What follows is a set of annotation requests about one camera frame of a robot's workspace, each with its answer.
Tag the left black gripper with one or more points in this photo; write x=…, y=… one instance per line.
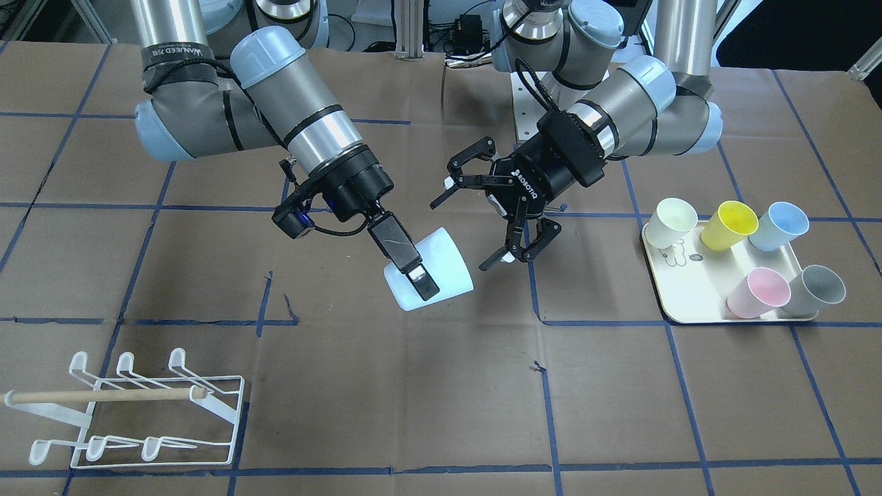
x=536, y=177

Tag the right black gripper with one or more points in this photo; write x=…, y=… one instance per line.
x=355, y=184

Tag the light blue cup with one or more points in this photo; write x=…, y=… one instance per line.
x=442, y=259
x=781, y=224

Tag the pale green cup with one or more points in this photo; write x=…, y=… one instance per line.
x=672, y=219

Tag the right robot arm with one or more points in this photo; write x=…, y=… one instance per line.
x=269, y=94

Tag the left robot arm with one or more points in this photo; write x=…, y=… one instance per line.
x=655, y=104

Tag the yellow cup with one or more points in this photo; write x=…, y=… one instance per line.
x=732, y=222

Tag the pink cup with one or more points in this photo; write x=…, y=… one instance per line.
x=762, y=290

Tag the grey cup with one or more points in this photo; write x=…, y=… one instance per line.
x=813, y=289

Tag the cream plastic tray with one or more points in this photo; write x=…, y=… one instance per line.
x=693, y=282

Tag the aluminium frame post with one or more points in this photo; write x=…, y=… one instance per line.
x=409, y=25

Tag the white wire cup rack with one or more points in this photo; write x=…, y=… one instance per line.
x=129, y=420

